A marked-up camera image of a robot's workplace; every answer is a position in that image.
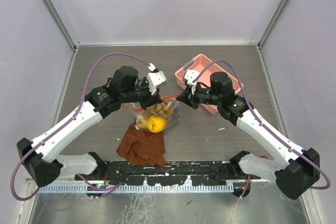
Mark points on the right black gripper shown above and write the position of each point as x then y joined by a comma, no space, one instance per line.
185,96

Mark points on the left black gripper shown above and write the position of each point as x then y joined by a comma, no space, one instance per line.
149,98

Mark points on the brown longan bunch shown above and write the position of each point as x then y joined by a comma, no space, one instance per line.
164,109

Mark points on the clear zip top bag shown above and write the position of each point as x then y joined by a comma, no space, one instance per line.
141,115

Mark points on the yellow apple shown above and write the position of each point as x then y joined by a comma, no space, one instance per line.
156,124

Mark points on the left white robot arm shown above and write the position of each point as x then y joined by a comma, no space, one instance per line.
42,155

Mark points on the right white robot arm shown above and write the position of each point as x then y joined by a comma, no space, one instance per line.
282,150

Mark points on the pink plastic basket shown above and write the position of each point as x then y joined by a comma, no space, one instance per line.
199,72

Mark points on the brown cloth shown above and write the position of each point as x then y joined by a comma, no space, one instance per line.
140,147

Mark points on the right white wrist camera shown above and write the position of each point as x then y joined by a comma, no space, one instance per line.
155,78

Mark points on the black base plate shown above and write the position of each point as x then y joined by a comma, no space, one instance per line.
207,173

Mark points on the grey slotted cable duct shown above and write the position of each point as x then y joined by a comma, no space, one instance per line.
58,188

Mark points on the aluminium frame rail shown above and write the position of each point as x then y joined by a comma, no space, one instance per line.
46,174

